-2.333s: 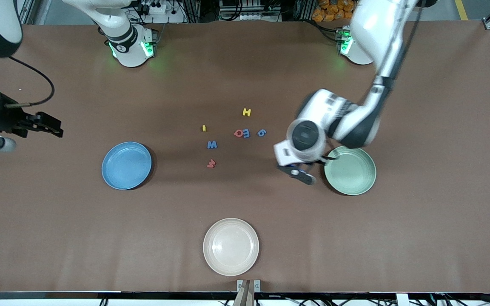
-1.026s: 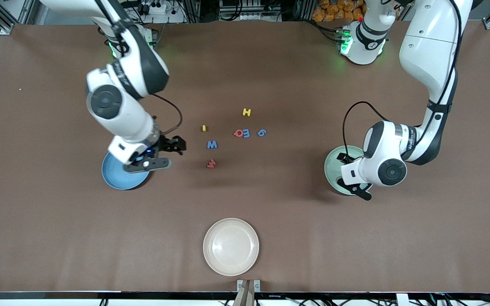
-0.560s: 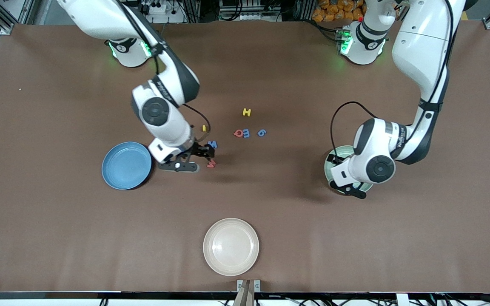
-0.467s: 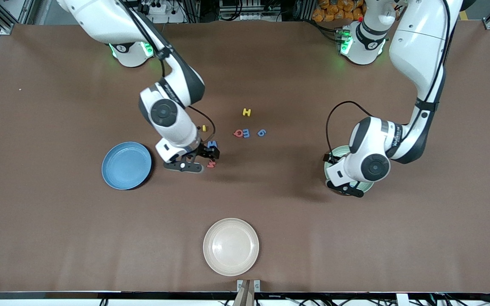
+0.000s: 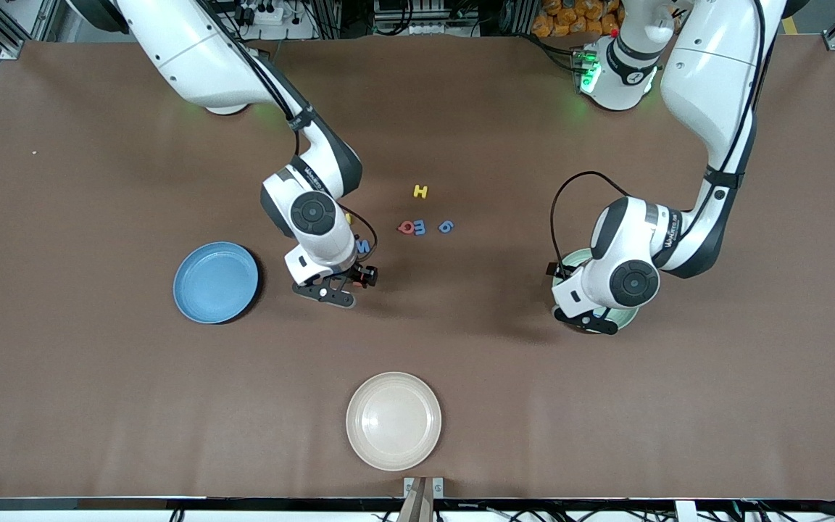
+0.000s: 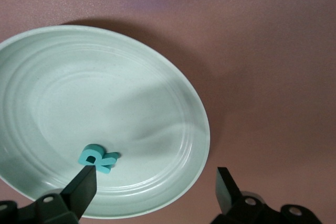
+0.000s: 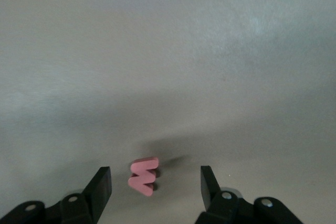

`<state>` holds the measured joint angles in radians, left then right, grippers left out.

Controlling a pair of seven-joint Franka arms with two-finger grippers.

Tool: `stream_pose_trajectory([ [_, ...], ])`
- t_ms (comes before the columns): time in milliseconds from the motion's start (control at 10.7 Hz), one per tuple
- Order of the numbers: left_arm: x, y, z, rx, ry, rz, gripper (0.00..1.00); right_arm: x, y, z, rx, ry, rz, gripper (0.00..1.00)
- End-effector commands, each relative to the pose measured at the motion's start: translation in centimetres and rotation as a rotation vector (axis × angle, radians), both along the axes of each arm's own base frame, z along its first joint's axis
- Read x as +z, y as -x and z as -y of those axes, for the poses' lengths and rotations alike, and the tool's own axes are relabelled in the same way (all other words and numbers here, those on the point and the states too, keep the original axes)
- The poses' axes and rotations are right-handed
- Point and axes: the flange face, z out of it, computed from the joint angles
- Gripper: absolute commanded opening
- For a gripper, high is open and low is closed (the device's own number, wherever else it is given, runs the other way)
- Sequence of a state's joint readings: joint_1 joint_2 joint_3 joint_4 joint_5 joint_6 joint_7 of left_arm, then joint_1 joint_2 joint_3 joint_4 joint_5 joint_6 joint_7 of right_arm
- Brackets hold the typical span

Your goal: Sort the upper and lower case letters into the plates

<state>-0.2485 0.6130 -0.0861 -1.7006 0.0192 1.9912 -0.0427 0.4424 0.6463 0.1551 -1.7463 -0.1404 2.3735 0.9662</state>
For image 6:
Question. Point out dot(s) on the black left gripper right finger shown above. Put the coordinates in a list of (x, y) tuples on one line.
[(228, 192)]

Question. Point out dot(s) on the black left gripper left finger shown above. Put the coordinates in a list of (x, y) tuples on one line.
[(78, 192)]

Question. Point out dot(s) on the teal foam letter R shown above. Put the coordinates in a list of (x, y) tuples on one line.
[(105, 163)]

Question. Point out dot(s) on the pale green plate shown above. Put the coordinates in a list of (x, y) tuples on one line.
[(92, 90)]

